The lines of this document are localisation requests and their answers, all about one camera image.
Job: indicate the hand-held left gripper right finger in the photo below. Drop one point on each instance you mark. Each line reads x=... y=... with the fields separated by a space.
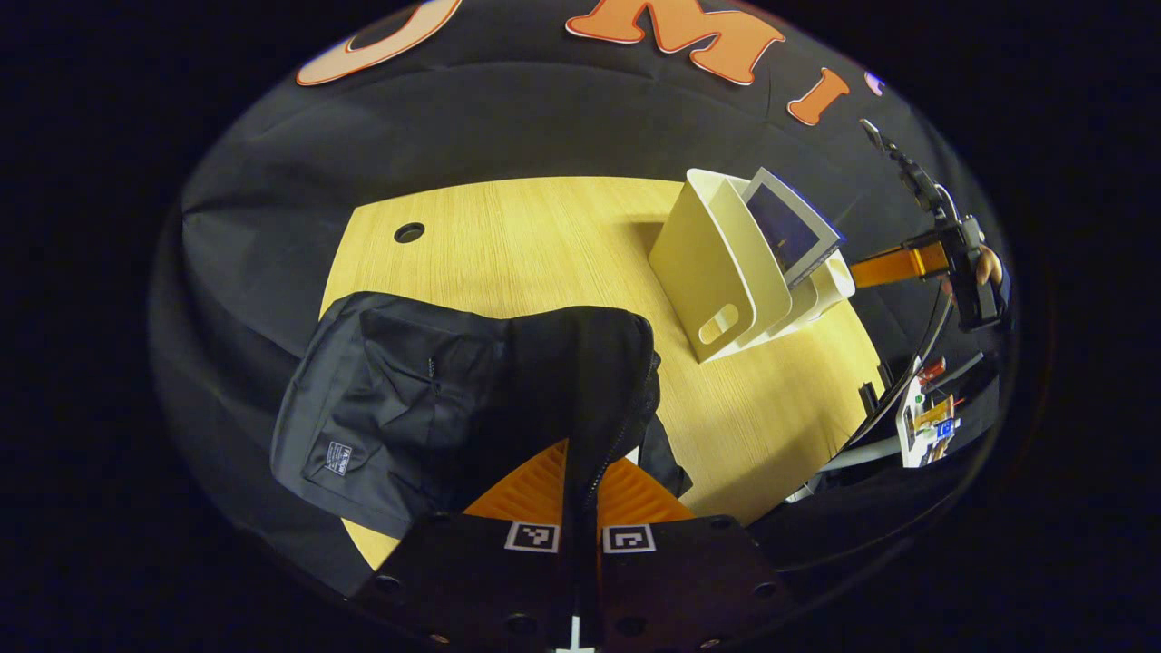
x=689 y=580

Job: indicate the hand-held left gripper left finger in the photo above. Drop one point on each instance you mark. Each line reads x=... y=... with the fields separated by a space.
x=481 y=580

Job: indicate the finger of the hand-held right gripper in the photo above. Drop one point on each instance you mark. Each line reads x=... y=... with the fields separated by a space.
x=898 y=266

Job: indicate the blue cover book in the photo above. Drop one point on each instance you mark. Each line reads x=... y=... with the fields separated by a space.
x=785 y=231

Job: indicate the cream white bookshelf rack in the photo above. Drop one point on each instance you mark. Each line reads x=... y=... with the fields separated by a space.
x=707 y=263

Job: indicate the black schoolbag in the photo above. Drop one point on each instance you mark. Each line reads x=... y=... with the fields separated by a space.
x=390 y=399

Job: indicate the cluttered white desk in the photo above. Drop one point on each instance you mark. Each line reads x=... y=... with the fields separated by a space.
x=907 y=426

